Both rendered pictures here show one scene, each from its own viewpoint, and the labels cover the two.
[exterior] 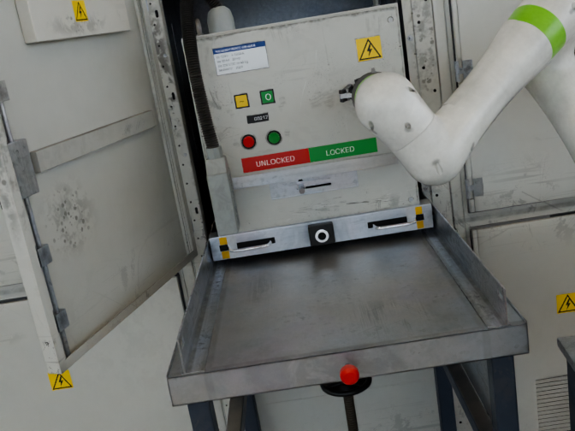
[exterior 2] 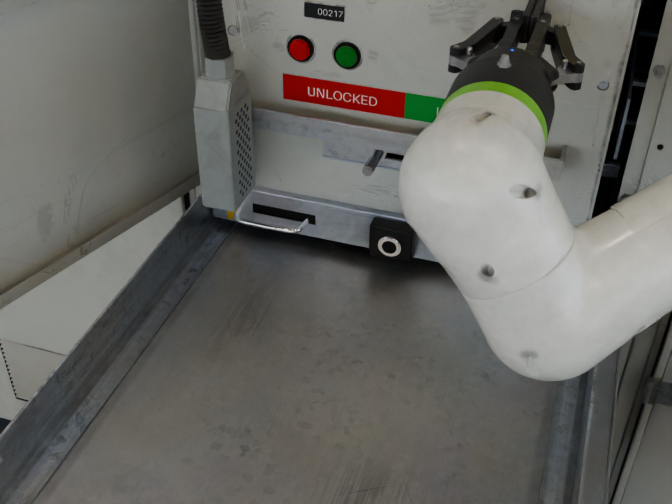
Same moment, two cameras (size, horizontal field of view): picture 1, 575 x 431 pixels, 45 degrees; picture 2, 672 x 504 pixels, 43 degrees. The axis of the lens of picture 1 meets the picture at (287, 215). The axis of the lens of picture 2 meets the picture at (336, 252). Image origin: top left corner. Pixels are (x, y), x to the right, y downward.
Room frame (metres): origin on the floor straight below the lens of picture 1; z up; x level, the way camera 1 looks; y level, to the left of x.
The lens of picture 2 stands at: (0.67, -0.26, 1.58)
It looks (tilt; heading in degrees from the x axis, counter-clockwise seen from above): 37 degrees down; 16
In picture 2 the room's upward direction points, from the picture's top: 1 degrees clockwise
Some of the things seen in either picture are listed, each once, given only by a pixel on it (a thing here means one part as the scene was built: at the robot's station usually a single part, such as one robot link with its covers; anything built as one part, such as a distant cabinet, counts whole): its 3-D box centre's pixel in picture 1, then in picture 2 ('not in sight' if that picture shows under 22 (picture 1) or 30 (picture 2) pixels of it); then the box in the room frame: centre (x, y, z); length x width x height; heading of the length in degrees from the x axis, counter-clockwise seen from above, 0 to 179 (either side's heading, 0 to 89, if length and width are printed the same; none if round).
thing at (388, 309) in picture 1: (332, 291); (352, 370); (1.41, -0.07, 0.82); 0.68 x 0.62 x 0.06; 178
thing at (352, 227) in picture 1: (320, 229); (399, 225); (1.63, -0.07, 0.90); 0.54 x 0.05 x 0.06; 88
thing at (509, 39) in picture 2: not in sight; (507, 49); (1.49, -0.20, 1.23); 0.11 x 0.01 x 0.04; 0
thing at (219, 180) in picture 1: (222, 194); (226, 136); (1.55, 0.14, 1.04); 0.08 x 0.05 x 0.17; 178
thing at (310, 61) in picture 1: (305, 128); (407, 58); (1.61, -0.07, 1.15); 0.48 x 0.01 x 0.48; 88
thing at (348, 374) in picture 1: (348, 372); not in sight; (1.05, -0.06, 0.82); 0.04 x 0.03 x 0.03; 178
